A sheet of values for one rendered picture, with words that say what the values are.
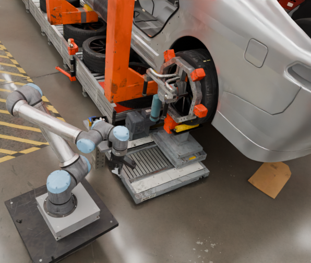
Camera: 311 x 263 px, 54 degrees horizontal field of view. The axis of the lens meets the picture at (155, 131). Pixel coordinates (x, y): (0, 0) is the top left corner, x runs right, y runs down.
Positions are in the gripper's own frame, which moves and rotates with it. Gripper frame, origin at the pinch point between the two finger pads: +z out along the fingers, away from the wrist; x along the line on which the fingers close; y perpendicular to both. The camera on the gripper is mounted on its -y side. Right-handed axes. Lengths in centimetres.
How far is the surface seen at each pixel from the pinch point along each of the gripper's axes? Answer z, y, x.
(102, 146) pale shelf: 32, 28, -52
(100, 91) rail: 40, 59, -142
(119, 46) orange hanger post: -33, 34, -109
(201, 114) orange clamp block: -9, -46, -73
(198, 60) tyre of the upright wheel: -40, -33, -101
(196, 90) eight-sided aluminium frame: -23, -37, -83
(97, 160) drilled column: 64, 36, -66
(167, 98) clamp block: -17, -17, -71
